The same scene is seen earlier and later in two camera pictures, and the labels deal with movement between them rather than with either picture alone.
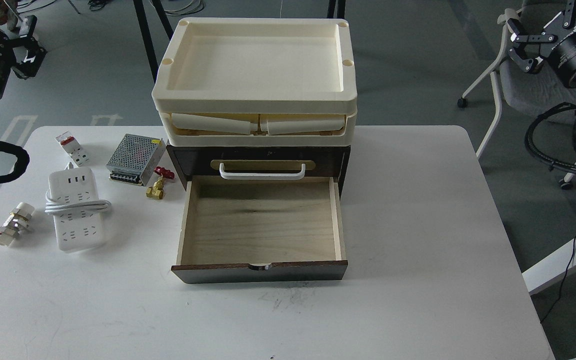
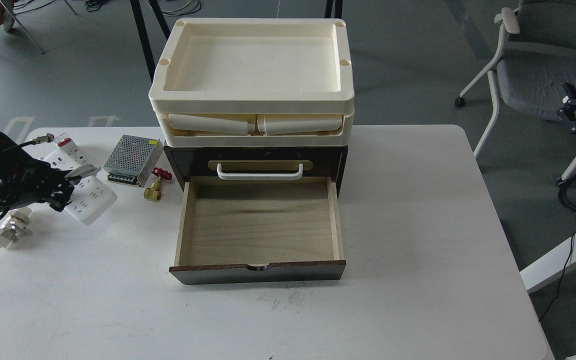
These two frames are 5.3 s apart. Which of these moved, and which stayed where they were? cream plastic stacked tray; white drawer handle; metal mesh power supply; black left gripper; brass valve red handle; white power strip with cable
Moved: white power strip with cable; black left gripper
Stayed: metal mesh power supply; white drawer handle; brass valve red handle; cream plastic stacked tray
